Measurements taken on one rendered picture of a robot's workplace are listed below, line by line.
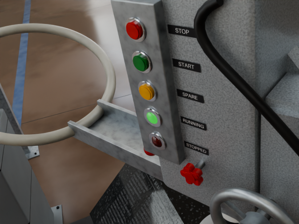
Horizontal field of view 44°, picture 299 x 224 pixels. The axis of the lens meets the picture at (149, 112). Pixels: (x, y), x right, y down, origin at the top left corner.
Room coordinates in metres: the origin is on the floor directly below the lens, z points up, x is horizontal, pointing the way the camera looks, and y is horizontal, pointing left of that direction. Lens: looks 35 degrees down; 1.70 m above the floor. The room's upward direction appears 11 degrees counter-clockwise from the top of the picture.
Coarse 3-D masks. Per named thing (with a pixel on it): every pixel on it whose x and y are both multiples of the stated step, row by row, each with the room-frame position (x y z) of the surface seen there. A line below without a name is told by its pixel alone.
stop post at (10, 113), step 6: (0, 84) 2.26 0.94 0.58; (0, 90) 2.20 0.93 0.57; (0, 96) 2.19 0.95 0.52; (6, 96) 2.27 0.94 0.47; (0, 102) 2.19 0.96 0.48; (6, 102) 2.20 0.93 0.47; (0, 108) 2.19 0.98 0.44; (6, 108) 2.19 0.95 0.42; (6, 114) 2.19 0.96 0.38; (12, 114) 2.20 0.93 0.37; (12, 120) 2.20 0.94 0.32; (12, 126) 2.19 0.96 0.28; (18, 126) 2.20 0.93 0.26; (18, 132) 2.20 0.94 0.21; (24, 150) 2.19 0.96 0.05; (30, 150) 2.23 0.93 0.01; (36, 150) 2.21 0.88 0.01; (30, 156) 2.15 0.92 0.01; (36, 156) 2.15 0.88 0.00
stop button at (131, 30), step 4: (128, 24) 0.49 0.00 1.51; (132, 24) 0.48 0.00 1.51; (136, 24) 0.48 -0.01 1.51; (128, 28) 0.49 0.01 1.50; (132, 28) 0.48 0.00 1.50; (136, 28) 0.48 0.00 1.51; (140, 28) 0.48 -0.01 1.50; (128, 32) 0.49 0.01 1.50; (132, 32) 0.48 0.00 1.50; (136, 32) 0.48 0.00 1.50; (140, 32) 0.48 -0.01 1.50; (132, 36) 0.48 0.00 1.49; (136, 36) 0.48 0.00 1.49; (140, 36) 0.48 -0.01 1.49
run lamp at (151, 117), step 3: (147, 114) 0.49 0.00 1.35; (150, 114) 0.49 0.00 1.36; (153, 114) 0.48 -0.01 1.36; (147, 117) 0.49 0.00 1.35; (150, 117) 0.48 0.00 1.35; (153, 117) 0.48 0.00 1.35; (156, 117) 0.48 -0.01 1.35; (150, 120) 0.48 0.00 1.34; (153, 120) 0.48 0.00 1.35; (156, 120) 0.48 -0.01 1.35; (153, 123) 0.48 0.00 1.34; (156, 123) 0.48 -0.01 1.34
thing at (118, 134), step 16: (112, 112) 0.85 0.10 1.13; (128, 112) 0.80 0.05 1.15; (80, 128) 0.77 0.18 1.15; (96, 128) 0.82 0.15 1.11; (112, 128) 0.81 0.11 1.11; (128, 128) 0.79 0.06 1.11; (96, 144) 0.74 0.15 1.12; (112, 144) 0.69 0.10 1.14; (128, 144) 0.73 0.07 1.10; (128, 160) 0.66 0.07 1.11; (144, 160) 0.62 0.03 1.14; (160, 176) 0.59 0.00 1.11
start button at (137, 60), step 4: (136, 56) 0.49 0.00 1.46; (140, 56) 0.48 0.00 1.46; (136, 60) 0.49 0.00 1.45; (140, 60) 0.48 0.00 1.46; (144, 60) 0.48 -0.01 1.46; (136, 64) 0.49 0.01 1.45; (140, 64) 0.48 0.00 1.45; (144, 64) 0.48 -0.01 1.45; (140, 68) 0.48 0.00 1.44; (144, 68) 0.48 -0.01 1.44
